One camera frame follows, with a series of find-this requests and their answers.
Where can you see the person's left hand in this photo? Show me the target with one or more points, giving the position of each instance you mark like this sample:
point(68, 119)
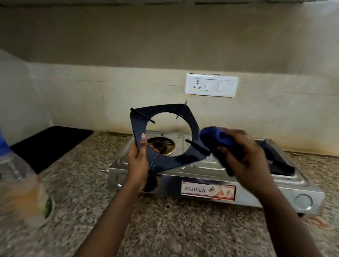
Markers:
point(137, 164)

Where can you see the person's right hand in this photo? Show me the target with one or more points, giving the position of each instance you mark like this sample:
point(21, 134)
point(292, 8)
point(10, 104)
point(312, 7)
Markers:
point(249, 161)

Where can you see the person's right fingers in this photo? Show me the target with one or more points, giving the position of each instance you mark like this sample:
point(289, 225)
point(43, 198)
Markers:
point(225, 156)

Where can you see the person's left thumb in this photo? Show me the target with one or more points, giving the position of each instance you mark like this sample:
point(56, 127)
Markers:
point(143, 144)

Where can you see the blue cleaning cloth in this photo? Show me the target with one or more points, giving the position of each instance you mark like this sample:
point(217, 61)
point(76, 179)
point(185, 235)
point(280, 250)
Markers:
point(219, 140)

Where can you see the black square pan support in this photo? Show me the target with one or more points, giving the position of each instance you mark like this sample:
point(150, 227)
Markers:
point(169, 158)
point(278, 161)

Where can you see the person's right forearm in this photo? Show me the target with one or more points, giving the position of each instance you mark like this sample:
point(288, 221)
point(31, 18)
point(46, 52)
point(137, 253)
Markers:
point(286, 225)

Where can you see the person's left forearm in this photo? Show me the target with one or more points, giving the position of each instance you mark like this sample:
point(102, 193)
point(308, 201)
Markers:
point(111, 225)

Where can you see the brass gas burner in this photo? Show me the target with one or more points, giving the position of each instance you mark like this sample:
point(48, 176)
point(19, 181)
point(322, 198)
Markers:
point(160, 146)

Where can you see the steel two-burner gas stove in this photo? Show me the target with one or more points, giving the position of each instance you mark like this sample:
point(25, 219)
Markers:
point(206, 182)

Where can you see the black stove knob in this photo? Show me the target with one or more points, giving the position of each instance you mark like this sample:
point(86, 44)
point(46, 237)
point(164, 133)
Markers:
point(151, 183)

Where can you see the black mat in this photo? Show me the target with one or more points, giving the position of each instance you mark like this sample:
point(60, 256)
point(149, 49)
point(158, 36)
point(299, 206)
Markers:
point(50, 147)

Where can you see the clear plastic bottle blue cap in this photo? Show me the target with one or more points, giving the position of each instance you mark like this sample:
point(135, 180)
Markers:
point(18, 182)

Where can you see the white wall switch socket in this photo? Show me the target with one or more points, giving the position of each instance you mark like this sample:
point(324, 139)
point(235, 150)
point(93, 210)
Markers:
point(211, 85)

